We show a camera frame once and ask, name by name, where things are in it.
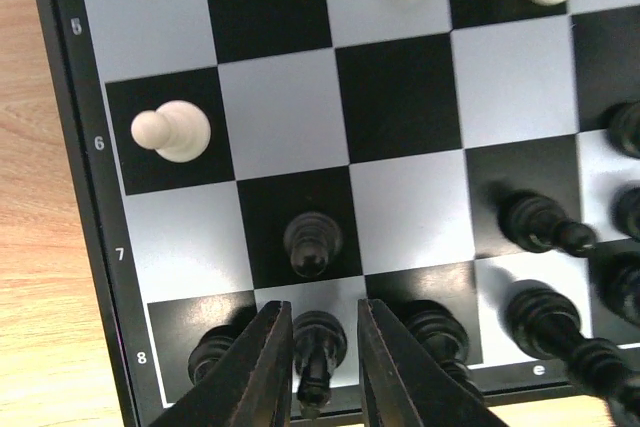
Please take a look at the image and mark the black pawn e7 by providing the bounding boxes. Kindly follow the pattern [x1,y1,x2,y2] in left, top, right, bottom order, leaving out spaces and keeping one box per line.
[498,190,598,258]

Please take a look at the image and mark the black pawn g7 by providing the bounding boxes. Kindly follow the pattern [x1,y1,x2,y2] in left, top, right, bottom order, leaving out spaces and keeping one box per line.
[283,211,344,279]

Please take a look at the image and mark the black bishop f8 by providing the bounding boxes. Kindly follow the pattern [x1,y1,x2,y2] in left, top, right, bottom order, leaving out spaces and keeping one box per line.
[403,303,484,402]

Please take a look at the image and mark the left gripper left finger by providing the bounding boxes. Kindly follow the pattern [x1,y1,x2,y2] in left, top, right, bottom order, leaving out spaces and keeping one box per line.
[152,301,293,426]

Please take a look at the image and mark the black king e8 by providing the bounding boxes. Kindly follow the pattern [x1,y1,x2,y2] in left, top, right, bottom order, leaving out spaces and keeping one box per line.
[504,286,639,420]

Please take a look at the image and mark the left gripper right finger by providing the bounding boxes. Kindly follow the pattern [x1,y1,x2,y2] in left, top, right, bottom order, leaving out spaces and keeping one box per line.
[357,299,505,426]

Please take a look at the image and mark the black rook h8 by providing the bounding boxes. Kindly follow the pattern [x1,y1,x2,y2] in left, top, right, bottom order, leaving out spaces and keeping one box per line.
[188,325,240,385]

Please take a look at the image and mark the black knight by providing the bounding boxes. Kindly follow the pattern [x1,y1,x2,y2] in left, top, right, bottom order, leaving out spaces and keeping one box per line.
[293,310,348,419]

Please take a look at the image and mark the black and silver chessboard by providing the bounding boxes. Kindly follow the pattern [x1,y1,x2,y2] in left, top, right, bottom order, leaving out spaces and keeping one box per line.
[36,0,639,426]

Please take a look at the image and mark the white pawn h6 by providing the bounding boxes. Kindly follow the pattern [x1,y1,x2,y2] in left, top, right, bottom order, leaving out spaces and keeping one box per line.
[130,100,212,163]

